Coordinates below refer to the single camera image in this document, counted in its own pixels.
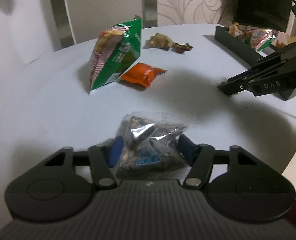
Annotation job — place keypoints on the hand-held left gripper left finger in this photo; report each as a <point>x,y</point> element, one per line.
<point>115,152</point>

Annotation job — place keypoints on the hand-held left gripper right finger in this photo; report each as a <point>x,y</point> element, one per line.
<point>186,150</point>

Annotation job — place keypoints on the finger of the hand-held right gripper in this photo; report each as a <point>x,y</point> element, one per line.
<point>238,86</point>
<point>270,57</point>

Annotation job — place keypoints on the green shrimp cracker bag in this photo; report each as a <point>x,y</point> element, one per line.
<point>262,38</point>

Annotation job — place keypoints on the clear bag of sunflower seeds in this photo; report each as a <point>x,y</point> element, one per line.
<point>148,142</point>

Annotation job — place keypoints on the black tray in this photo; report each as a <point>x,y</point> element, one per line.
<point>238,47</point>

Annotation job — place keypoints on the orange snack packet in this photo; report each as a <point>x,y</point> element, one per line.
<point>144,73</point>

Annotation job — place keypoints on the tan snack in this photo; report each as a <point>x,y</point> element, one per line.
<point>160,41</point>

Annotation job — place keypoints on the green potato fries bag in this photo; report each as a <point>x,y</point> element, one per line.
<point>115,55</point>

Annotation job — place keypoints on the red and green candy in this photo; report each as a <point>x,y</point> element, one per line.
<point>246,36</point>

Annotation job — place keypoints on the dark red candy wrapper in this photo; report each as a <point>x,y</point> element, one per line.
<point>181,47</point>

